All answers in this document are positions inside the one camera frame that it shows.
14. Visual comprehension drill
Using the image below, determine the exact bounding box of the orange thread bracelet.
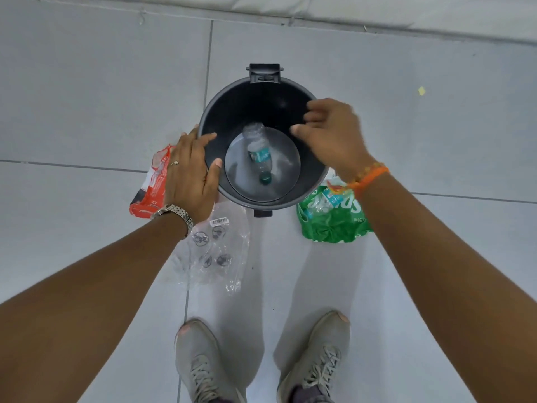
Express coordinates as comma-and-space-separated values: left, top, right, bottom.
348, 166, 390, 200

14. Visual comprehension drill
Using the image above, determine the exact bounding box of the red snack wrapper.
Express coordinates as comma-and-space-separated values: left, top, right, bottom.
129, 144, 173, 219

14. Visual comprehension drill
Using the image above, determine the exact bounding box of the clear plastic water bottle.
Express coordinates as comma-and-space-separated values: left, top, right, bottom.
242, 122, 273, 185

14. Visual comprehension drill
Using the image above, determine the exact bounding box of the person's left grey sneaker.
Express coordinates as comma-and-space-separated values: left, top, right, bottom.
174, 318, 246, 403

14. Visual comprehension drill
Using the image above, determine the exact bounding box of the beaded bracelet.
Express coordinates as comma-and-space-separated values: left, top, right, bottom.
352, 162, 385, 183

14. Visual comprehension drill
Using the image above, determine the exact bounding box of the person's grey sneaker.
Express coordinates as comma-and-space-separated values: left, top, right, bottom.
174, 318, 246, 403
276, 311, 351, 403

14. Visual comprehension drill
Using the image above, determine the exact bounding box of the silver wristwatch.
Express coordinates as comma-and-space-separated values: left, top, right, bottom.
150, 204, 194, 240

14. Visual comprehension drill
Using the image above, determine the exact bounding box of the person's right grey sneaker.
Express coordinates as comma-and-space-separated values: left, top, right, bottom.
276, 311, 351, 403

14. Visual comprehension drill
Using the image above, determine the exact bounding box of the clear plastic bag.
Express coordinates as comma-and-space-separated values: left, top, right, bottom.
171, 200, 251, 297

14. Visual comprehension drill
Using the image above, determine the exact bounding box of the person's left hand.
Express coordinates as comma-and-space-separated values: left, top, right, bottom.
164, 125, 223, 225

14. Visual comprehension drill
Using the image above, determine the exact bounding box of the person's right hand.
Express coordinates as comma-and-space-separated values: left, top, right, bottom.
290, 98, 376, 183

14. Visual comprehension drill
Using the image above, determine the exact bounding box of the person's right forearm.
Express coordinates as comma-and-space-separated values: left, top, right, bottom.
360, 174, 537, 403

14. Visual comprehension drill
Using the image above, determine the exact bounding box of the black plastic trash bin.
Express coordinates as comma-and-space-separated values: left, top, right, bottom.
198, 64, 329, 218

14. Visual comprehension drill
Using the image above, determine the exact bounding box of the green plastic wrapper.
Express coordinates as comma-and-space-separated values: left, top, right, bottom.
296, 168, 374, 244

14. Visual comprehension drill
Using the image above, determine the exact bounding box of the person's left forearm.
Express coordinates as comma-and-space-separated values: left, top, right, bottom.
0, 212, 189, 403

